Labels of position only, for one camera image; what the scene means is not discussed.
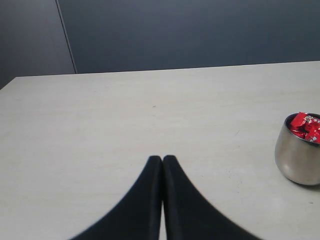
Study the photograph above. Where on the red candy newest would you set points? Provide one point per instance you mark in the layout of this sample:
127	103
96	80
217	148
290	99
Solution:
306	126

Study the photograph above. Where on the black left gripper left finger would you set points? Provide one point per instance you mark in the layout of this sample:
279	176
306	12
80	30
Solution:
137	216

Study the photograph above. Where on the stainless steel cup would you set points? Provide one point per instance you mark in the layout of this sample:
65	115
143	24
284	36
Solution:
297	159

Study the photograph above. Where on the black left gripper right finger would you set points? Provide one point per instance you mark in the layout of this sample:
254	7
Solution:
188	215

